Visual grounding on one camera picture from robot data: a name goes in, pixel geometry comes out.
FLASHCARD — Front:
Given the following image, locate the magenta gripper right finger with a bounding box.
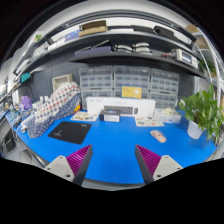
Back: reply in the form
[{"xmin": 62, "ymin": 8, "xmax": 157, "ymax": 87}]
[{"xmin": 135, "ymin": 145, "xmax": 182, "ymax": 184}]

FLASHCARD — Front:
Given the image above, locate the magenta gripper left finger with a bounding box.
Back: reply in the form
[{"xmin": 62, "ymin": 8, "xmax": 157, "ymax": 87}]
[{"xmin": 44, "ymin": 145, "xmax": 93, "ymax": 186}]

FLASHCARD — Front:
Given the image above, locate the pink computer mouse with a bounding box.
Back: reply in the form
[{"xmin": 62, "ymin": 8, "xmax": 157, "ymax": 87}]
[{"xmin": 150, "ymin": 130, "xmax": 166, "ymax": 143}]

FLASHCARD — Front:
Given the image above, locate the black mouse pad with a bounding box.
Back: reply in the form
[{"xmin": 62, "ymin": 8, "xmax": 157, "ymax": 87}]
[{"xmin": 48, "ymin": 121, "xmax": 91, "ymax": 144}]

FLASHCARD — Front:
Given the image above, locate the blue table mat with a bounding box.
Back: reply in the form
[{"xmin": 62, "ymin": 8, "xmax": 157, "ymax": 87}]
[{"xmin": 17, "ymin": 117, "xmax": 216, "ymax": 184}]

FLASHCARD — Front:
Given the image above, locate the right picture card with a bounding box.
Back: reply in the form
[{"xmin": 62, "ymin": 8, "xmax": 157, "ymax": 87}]
[{"xmin": 135, "ymin": 117, "xmax": 164, "ymax": 127}]

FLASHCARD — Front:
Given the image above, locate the picture card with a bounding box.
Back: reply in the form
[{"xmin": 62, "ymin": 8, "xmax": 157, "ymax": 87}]
[
  {"xmin": 135, "ymin": 117, "xmax": 164, "ymax": 127},
  {"xmin": 71, "ymin": 111, "xmax": 98, "ymax": 122}
]

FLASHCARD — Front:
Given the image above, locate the left picture card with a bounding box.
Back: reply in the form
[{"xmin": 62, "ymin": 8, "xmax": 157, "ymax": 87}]
[{"xmin": 71, "ymin": 111, "xmax": 98, "ymax": 122}]

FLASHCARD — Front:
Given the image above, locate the clear plastic box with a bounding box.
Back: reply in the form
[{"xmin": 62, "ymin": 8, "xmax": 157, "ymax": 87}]
[{"xmin": 156, "ymin": 108, "xmax": 181, "ymax": 123}]

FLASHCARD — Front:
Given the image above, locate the small black white box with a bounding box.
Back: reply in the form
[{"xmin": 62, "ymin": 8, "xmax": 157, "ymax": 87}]
[{"xmin": 99, "ymin": 110, "xmax": 120, "ymax": 122}]

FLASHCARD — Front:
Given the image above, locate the white keyboard box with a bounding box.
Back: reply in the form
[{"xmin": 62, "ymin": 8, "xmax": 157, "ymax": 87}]
[{"xmin": 86, "ymin": 97, "xmax": 156, "ymax": 117}]

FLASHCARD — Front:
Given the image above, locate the patterned fabric cover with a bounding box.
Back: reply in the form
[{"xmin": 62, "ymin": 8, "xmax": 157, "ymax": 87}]
[{"xmin": 27, "ymin": 82, "xmax": 81, "ymax": 138}]

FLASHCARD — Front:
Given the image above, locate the green potted plant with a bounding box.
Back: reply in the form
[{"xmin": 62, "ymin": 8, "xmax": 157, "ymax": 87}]
[{"xmin": 178, "ymin": 83, "xmax": 224, "ymax": 143}]

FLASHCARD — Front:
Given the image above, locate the yellow label card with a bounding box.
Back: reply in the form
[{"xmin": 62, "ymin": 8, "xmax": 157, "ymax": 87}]
[{"xmin": 121, "ymin": 86, "xmax": 142, "ymax": 99}]

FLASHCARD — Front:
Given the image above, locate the purple bag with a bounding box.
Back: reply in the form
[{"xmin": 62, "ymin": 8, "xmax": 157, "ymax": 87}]
[{"xmin": 19, "ymin": 96, "xmax": 32, "ymax": 111}]

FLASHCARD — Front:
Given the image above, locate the grey drawer cabinet right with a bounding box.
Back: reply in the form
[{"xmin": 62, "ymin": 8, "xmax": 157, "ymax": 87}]
[{"xmin": 150, "ymin": 69, "xmax": 179, "ymax": 109}]

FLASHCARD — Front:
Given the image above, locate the grey drawer cabinet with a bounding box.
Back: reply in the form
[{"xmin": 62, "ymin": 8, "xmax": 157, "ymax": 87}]
[
  {"xmin": 150, "ymin": 69, "xmax": 179, "ymax": 109},
  {"xmin": 79, "ymin": 66, "xmax": 113, "ymax": 110},
  {"xmin": 113, "ymin": 65, "xmax": 150, "ymax": 98}
]

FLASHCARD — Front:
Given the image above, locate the white woven basket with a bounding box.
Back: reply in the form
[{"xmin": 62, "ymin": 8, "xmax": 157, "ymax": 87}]
[{"xmin": 52, "ymin": 74, "xmax": 73, "ymax": 91}]

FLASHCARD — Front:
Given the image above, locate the grey drawer cabinet left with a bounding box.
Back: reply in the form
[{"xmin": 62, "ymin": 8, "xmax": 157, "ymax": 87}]
[{"xmin": 79, "ymin": 66, "xmax": 113, "ymax": 110}]

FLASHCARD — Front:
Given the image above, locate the grey drawer cabinet middle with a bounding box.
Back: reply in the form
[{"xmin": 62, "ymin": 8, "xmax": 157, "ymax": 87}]
[{"xmin": 113, "ymin": 65, "xmax": 150, "ymax": 98}]

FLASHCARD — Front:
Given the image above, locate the white meter device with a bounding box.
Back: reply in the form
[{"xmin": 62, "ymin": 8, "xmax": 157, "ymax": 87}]
[{"xmin": 176, "ymin": 49, "xmax": 198, "ymax": 69}]

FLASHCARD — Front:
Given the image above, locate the black metal shelf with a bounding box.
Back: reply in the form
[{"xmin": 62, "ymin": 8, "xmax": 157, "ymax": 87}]
[{"xmin": 13, "ymin": 26, "xmax": 201, "ymax": 76}]

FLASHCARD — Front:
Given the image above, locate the cardboard box on shelf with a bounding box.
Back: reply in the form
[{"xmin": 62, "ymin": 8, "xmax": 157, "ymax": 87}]
[{"xmin": 79, "ymin": 20, "xmax": 108, "ymax": 37}]

